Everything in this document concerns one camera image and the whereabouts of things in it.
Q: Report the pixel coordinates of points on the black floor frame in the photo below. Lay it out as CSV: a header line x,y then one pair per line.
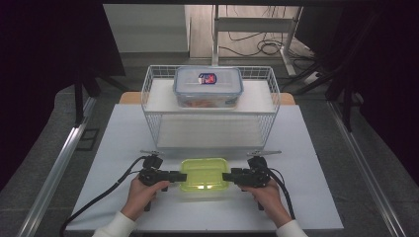
x,y
82,140

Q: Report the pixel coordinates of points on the clear container with blue-rimmed lid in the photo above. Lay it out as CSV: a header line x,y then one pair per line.
x,y
207,87

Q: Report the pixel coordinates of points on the white desk frame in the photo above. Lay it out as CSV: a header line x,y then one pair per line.
x,y
253,24

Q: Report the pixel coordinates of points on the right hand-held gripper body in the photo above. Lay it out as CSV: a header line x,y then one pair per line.
x,y
252,176

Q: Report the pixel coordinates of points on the white power strip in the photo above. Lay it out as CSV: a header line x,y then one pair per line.
x,y
312,78

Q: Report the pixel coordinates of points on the white cabinet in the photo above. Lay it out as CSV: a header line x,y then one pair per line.
x,y
148,29

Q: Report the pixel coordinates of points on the person's left hand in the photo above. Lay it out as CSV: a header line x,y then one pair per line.
x,y
141,197

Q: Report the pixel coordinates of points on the clear container with green lid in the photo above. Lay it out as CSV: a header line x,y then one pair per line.
x,y
204,174

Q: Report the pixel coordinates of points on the aluminium rail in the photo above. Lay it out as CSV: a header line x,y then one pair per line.
x,y
362,158
56,171

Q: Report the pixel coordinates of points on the black stand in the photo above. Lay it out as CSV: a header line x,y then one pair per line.
x,y
79,98
347,105

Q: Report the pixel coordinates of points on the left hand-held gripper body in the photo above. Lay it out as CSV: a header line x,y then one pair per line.
x,y
151,173

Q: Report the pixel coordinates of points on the dark curtain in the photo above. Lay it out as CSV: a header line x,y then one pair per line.
x,y
39,65
388,82

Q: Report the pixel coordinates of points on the person's right hand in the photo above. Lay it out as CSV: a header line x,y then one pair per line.
x,y
268,200

